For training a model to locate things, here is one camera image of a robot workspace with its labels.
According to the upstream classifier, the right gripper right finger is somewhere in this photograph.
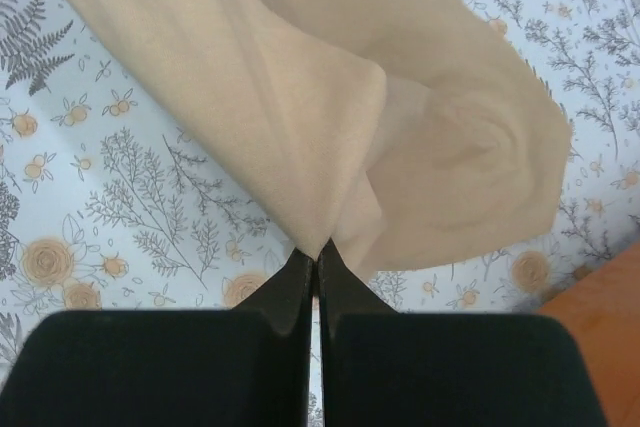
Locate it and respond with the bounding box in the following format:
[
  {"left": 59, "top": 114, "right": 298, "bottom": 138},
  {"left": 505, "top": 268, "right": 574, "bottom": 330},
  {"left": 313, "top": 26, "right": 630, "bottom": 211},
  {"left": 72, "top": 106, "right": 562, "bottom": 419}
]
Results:
[{"left": 316, "top": 243, "right": 606, "bottom": 426}]

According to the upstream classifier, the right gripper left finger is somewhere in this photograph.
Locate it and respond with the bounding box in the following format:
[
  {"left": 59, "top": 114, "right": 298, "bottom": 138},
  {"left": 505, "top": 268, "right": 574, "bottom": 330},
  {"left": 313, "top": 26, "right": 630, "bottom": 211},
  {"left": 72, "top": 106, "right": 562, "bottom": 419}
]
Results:
[{"left": 1, "top": 252, "right": 313, "bottom": 426}]

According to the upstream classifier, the beige t shirt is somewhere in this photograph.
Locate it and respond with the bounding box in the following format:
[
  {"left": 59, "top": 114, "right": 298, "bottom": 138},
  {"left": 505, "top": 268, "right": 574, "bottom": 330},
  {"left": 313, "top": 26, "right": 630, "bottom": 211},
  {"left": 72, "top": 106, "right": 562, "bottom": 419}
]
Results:
[{"left": 67, "top": 0, "right": 571, "bottom": 278}]

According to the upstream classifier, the floral table mat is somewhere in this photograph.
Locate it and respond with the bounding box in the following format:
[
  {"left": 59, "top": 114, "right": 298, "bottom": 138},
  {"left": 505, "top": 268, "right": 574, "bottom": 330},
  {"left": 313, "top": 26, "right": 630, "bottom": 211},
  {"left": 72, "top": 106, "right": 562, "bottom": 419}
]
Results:
[{"left": 1, "top": 0, "right": 639, "bottom": 372}]

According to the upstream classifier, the orange plastic basket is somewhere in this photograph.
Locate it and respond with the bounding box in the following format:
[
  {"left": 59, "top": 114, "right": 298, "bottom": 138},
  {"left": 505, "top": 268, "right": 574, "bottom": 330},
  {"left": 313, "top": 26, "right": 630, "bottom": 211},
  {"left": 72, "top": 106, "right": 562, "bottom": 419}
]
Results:
[{"left": 539, "top": 244, "right": 639, "bottom": 426}]

